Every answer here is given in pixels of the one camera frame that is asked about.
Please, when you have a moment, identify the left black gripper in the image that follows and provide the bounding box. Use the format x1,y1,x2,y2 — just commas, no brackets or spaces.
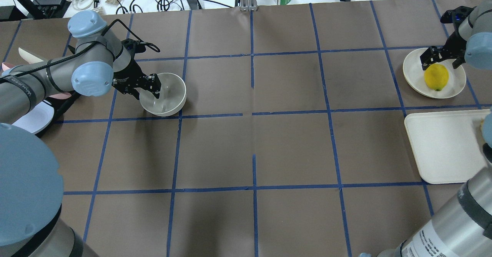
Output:
112,59,161,100

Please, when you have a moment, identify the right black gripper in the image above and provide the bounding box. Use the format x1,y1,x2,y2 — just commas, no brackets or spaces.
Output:
419,31,466,71

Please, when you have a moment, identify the yellow lemon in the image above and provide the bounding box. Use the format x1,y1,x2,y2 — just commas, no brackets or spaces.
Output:
424,63,449,92

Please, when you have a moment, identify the white ceramic bowl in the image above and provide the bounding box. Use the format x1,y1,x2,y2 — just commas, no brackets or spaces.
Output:
139,73,187,117

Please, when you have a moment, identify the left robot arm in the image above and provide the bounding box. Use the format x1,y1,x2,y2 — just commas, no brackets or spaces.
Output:
1,10,161,257

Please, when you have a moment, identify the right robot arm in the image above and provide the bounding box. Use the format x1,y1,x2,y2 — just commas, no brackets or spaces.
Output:
379,0,492,257

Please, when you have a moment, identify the cream round plate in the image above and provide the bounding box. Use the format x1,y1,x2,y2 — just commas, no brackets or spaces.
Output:
403,48,467,99

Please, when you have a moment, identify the white rectangular tray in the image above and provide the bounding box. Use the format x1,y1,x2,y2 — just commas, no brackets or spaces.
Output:
404,110,491,184

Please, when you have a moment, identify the black dish rack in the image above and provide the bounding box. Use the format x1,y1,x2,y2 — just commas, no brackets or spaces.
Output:
35,45,83,138

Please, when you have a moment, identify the light blue plate in rack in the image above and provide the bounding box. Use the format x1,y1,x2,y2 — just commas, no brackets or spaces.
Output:
12,101,55,134

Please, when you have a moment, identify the cream plate in rack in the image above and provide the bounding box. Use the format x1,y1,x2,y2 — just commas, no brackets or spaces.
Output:
18,47,48,64

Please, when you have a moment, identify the black box device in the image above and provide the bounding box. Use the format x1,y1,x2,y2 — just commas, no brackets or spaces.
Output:
32,0,71,18

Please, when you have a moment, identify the pink plate in rack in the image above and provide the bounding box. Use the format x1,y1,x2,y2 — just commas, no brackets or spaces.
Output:
1,62,72,99

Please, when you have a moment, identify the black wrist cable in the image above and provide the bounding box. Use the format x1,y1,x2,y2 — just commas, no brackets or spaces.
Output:
0,18,161,84

